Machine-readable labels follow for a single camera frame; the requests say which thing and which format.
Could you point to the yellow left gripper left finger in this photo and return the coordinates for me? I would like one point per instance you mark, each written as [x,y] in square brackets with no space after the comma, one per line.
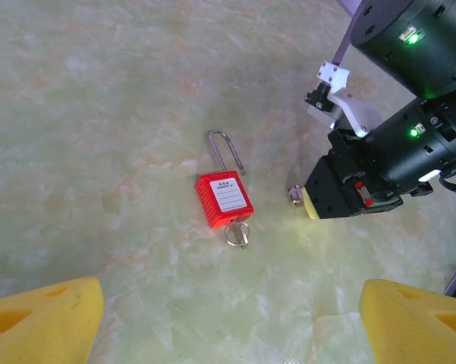
[34,326]

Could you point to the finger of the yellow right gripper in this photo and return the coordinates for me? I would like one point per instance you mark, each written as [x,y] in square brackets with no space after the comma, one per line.
[334,189]

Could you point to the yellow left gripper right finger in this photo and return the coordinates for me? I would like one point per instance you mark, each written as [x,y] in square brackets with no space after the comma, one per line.
[421,326]

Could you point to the red padlock with white label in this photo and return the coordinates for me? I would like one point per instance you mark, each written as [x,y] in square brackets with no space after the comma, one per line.
[224,201]

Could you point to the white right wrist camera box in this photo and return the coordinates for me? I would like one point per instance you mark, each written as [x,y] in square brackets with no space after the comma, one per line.
[349,110]

